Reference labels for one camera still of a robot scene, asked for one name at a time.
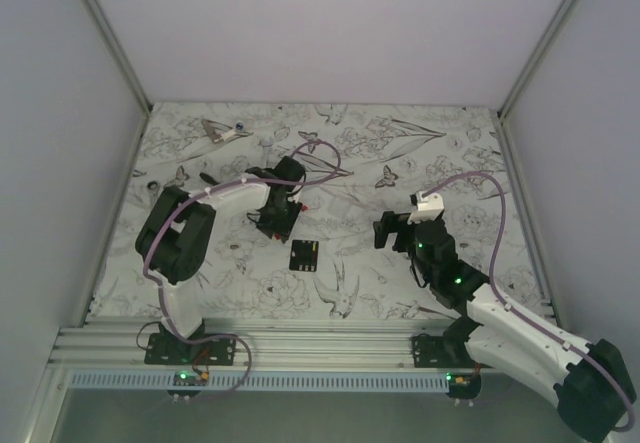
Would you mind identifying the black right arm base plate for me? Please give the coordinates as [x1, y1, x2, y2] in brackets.
[410, 333, 478, 369]

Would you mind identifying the small metal bracket tool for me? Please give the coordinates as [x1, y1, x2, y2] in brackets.
[201, 119, 223, 144]

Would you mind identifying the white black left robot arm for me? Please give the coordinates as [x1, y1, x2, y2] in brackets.
[135, 156, 306, 365]

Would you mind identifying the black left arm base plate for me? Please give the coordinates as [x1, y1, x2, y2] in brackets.
[144, 327, 236, 366]

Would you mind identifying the controller board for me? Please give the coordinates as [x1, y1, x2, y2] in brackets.
[167, 370, 208, 401]
[446, 373, 482, 400]

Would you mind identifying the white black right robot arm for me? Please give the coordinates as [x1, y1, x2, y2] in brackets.
[373, 211, 637, 442]

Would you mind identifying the black fuse box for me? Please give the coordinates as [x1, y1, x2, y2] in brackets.
[289, 240, 319, 272]

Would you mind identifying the aluminium frame rail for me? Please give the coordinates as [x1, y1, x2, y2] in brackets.
[48, 317, 451, 372]

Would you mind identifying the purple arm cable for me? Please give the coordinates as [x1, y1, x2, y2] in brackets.
[417, 171, 636, 432]
[142, 141, 342, 404]

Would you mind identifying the grey slotted cable duct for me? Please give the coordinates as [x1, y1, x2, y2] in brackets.
[69, 370, 448, 394]

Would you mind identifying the black handled screwdriver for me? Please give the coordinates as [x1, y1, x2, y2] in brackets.
[199, 172, 219, 186]

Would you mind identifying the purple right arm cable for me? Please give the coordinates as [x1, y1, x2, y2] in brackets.
[417, 171, 636, 432]

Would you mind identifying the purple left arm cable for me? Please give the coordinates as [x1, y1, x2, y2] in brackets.
[142, 141, 342, 404]

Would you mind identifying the left controller board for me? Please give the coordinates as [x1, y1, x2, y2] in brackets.
[167, 370, 208, 401]

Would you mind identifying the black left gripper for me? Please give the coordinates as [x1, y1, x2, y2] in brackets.
[258, 197, 303, 243]

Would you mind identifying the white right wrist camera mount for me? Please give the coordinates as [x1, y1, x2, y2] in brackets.
[407, 191, 445, 224]

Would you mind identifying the chrome ratchet wrench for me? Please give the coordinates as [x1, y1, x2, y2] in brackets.
[147, 181, 160, 195]

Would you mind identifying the right controller board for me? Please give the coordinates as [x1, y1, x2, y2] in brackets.
[446, 373, 482, 400]

